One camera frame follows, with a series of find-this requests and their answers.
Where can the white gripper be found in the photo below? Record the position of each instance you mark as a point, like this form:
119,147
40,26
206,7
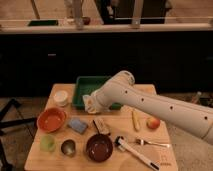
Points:
97,104

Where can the grey towel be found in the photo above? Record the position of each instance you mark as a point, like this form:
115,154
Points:
89,104

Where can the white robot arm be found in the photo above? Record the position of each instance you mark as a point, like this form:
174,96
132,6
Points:
192,118

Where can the white paper cup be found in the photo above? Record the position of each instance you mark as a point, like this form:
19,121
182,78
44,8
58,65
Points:
61,98

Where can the small metal cup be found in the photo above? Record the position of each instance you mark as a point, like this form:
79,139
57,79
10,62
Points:
68,148

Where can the light green plastic cup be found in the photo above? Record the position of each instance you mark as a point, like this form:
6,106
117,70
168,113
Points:
47,143

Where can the green plastic tray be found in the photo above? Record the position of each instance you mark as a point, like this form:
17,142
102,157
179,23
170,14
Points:
85,85

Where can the wooden scrub brush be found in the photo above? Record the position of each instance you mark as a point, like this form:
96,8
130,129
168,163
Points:
101,126

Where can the blue sponge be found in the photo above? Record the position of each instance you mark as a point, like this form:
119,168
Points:
78,125

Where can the dark purple bowl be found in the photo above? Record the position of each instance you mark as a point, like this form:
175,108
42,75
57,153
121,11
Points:
99,148

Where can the yellow corn cob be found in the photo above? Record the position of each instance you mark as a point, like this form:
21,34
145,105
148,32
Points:
135,119

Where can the orange bowl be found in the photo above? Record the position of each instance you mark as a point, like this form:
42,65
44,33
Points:
51,119

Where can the metal fork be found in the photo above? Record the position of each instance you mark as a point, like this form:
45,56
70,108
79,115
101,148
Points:
144,142

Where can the red yellow apple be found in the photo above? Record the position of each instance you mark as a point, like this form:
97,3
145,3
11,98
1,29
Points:
153,123

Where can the black tripod stand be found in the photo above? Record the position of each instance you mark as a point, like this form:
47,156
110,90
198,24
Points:
6,166

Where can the green tray on counter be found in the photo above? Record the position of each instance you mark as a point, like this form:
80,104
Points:
43,23

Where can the white handled dish brush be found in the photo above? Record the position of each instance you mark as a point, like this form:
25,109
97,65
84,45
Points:
120,141

